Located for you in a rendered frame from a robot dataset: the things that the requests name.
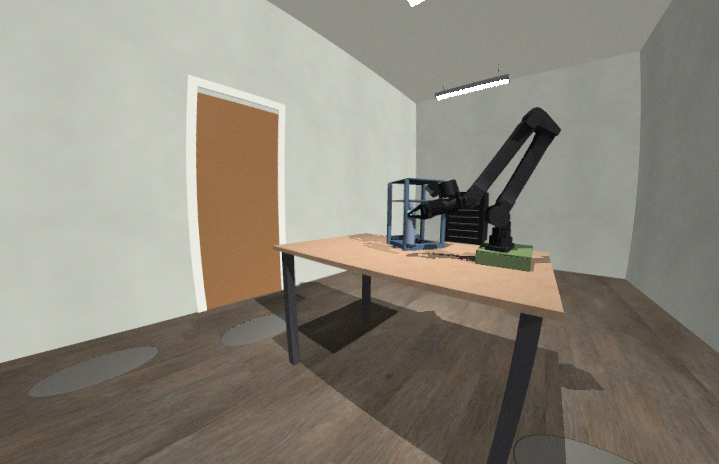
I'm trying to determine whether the blue shelving unit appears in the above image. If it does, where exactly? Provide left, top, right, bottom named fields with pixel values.
left=387, top=178, right=446, bottom=251

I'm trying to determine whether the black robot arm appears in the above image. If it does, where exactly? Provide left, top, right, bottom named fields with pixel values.
left=424, top=107, right=561, bottom=253

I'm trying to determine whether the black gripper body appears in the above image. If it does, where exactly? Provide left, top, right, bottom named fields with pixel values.
left=422, top=202, right=446, bottom=219

